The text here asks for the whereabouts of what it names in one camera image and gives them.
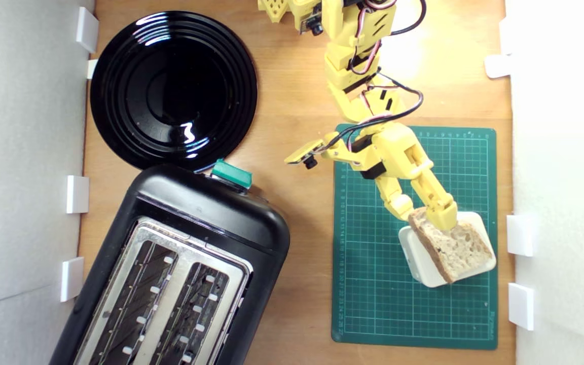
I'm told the white block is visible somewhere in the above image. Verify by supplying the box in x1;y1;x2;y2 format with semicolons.
398;211;497;288

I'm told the green cutting mat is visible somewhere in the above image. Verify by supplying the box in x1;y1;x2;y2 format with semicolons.
331;124;499;350

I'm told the yellow wrist camera box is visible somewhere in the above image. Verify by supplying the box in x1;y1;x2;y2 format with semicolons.
284;139;325;170

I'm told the black plate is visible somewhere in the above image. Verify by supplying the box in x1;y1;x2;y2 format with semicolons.
90;11;258;173

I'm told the black two-slot toaster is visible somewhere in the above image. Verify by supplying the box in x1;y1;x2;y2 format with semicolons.
49;163;291;365

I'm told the brown bread slice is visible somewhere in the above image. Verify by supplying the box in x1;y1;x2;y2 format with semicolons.
408;207;494;283

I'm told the green toaster lever knob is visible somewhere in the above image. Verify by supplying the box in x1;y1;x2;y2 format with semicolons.
211;158;253;190

